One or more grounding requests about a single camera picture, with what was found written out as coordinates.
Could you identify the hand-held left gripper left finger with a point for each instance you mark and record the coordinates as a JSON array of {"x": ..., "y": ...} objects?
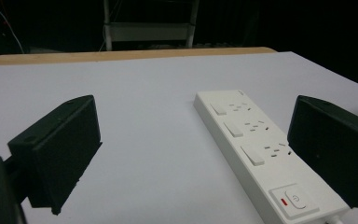
[{"x": 60, "y": 149}]

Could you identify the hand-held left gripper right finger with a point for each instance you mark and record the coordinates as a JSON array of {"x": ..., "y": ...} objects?
[{"x": 335, "y": 149}]

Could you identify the white power strip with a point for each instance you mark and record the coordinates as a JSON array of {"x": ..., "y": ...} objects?
[{"x": 261, "y": 158}]

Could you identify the metal stand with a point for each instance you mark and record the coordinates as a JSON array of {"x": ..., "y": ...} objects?
[{"x": 150, "y": 28}]

